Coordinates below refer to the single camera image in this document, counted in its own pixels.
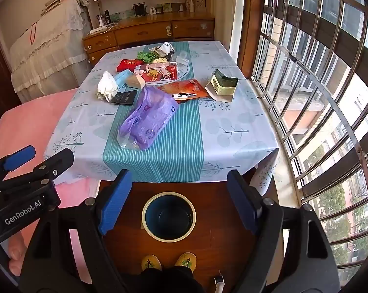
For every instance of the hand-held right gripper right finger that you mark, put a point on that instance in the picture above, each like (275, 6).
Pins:
(242, 201)

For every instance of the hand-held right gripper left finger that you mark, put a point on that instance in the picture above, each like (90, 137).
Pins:
(115, 201)

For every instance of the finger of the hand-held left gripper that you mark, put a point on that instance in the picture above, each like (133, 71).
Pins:
(60, 160)
(19, 156)

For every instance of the cream rimmed blue trash bin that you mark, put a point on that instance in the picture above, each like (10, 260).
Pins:
(168, 219)

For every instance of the white tissue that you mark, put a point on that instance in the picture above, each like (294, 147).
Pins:
(106, 85)

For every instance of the purple plastic bag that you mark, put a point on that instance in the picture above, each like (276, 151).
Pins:
(147, 119)

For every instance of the black card packet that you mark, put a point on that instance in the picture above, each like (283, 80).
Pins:
(124, 97)

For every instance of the blue face mask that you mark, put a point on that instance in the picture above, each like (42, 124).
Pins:
(122, 77)

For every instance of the tan wedge box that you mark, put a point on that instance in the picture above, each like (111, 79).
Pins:
(136, 81)

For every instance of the red packet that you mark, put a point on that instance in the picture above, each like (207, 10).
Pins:
(127, 64)

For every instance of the green and cream paper carton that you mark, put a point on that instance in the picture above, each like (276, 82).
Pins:
(222, 84)

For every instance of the orange snack packet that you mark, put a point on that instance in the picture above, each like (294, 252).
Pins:
(187, 87)

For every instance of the red and white drink carton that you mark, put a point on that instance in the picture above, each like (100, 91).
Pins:
(155, 74)

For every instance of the green paper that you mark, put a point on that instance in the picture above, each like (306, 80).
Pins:
(145, 56)

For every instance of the yellow wrapper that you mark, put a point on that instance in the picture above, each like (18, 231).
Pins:
(160, 59)

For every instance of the dark foil packet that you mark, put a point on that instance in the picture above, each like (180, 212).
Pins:
(171, 56)

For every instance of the small white patterned box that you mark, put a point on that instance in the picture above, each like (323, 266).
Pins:
(165, 48)

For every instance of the clear plastic cup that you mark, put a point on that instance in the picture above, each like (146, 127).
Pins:
(182, 58)

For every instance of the person's left hand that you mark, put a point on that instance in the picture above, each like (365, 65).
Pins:
(17, 258)

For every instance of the pink bed blanket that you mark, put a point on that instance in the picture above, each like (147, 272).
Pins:
(25, 122)

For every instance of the yellow knitted slipper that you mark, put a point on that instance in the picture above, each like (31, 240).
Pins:
(151, 262)
(186, 262)

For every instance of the person's black trousers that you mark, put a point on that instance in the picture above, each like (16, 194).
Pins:
(171, 280)

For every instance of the white lace furniture cover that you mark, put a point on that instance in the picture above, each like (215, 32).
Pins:
(49, 52)

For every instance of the metal window grille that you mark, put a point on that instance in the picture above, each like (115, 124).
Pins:
(358, 149)

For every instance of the white power strip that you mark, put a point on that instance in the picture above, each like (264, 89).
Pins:
(98, 30)

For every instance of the wooden desk with drawers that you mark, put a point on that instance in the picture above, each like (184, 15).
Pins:
(141, 33)

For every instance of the black bottle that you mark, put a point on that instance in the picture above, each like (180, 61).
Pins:
(107, 16)

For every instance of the stack of books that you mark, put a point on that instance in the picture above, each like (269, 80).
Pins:
(58, 3)

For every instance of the beige curtain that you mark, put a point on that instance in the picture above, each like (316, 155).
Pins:
(229, 12)

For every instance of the white bottle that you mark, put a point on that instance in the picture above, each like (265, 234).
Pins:
(190, 5)

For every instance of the cream box with ears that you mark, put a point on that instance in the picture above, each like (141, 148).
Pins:
(199, 3)

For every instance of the black photo frame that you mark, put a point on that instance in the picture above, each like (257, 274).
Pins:
(139, 9)

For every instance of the wooden window frame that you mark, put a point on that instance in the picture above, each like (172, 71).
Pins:
(252, 21)

